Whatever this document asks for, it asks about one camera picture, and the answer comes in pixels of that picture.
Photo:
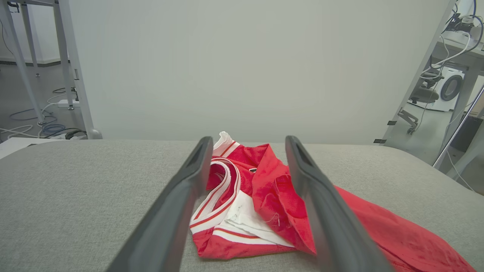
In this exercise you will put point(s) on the grey desk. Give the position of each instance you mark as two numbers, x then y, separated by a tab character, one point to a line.
467	83

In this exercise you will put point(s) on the silver metal rod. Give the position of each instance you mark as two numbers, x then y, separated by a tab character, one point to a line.
457	130

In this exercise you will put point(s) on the grey metal table frame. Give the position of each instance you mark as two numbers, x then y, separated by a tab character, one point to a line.
22	75

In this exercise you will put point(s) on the white washing machine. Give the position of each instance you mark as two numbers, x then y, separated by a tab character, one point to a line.
452	87

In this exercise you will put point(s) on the red jersey with white trim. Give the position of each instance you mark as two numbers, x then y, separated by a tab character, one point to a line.
272	204

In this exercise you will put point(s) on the black box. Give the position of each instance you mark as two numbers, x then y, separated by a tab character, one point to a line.
467	132

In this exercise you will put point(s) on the white power strip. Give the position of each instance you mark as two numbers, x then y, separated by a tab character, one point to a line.
66	103

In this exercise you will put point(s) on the grey metal panel post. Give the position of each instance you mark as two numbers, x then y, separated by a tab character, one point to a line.
416	79
85	113

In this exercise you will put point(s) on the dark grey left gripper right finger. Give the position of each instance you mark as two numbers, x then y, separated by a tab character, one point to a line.
336	234

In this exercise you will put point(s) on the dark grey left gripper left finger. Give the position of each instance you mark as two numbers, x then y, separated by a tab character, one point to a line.
166	234

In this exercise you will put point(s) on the grey office chair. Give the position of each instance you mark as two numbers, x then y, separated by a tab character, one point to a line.
425	94

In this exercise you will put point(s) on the white partition panel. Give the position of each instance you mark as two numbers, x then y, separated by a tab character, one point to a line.
245	68

